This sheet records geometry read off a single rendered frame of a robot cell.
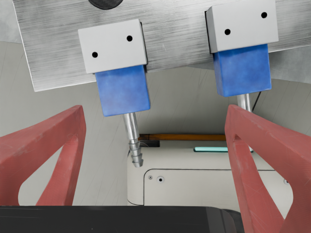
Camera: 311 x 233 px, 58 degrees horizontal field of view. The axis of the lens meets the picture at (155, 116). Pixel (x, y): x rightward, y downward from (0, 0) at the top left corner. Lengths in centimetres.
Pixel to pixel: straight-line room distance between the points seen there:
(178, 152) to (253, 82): 66
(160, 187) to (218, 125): 39
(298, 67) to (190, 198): 67
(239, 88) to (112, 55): 11
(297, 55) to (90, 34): 22
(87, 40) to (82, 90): 92
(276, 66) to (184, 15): 13
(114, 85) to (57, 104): 95
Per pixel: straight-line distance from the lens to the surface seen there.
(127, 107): 25
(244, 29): 24
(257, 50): 26
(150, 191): 92
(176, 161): 89
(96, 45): 24
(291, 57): 35
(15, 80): 125
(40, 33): 28
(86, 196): 128
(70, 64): 27
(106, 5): 27
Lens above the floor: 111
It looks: 80 degrees down
